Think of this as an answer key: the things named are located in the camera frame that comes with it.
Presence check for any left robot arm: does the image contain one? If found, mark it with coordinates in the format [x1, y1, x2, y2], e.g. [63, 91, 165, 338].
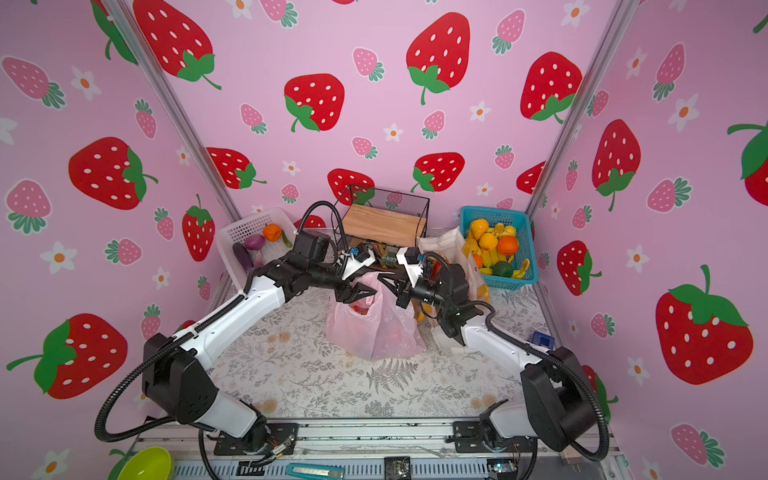
[94, 227, 376, 452]

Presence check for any pink plastic grocery bag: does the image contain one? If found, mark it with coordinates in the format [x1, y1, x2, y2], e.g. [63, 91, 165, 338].
[325, 273, 426, 360]

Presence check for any toy long purple eggplant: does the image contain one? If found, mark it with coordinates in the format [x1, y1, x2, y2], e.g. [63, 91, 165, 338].
[232, 242, 254, 274]

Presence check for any toy orange fruit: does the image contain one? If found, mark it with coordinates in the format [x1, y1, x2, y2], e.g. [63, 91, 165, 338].
[497, 235, 519, 257]

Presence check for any toy yellow lemon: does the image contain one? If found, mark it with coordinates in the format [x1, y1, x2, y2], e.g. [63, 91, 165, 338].
[478, 232, 498, 251]

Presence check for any green plastic bowl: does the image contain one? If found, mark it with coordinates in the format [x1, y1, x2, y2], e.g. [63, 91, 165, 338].
[117, 446, 173, 480]

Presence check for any toy avocado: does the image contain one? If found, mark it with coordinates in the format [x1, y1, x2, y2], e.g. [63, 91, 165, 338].
[492, 261, 514, 278]

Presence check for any black wire wooden shelf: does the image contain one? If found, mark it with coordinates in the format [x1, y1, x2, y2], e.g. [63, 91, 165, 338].
[332, 184, 430, 270]

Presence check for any teal plastic basket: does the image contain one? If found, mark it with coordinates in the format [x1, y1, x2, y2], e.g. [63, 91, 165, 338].
[460, 206, 539, 291]

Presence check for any blue box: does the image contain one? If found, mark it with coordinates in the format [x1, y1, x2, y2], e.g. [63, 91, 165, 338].
[531, 331, 556, 350]

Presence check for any white plastic basket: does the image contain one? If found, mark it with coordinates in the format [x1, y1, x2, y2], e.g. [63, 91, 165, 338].
[215, 207, 301, 290]

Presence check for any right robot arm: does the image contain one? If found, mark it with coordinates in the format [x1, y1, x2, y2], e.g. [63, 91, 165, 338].
[379, 247, 610, 462]

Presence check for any white canvas tote bag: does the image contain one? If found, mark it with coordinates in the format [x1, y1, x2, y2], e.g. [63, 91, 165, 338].
[417, 227, 490, 342]

